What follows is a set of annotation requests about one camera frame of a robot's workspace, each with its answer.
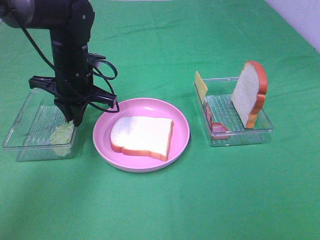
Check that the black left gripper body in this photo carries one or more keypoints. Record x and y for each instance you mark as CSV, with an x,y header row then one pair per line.
x,y
80,76

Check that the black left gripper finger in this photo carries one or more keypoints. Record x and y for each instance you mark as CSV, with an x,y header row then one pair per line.
x,y
78,111
65,109

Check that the green lettuce leaf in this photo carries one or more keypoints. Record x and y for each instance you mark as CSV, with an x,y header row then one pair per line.
x,y
61,136

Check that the toast bread slice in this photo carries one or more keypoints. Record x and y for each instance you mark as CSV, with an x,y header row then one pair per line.
x,y
142,136
249,95

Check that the yellow cheese slice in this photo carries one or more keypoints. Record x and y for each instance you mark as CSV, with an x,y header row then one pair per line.
x,y
201,86

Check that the bacon strip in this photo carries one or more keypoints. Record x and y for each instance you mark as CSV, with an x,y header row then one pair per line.
x,y
217,128

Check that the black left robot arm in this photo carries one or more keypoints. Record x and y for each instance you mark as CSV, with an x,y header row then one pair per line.
x,y
69,23

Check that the left clear plastic container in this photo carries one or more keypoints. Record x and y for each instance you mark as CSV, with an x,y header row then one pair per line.
x,y
29,137

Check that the clear plastic container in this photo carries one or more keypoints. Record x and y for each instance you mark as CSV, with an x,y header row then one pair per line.
x,y
29,137
218,97

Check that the pink round plate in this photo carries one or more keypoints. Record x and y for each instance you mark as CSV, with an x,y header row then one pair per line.
x,y
150,107

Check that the right clear plastic container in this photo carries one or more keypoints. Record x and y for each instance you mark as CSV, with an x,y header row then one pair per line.
x,y
218,97

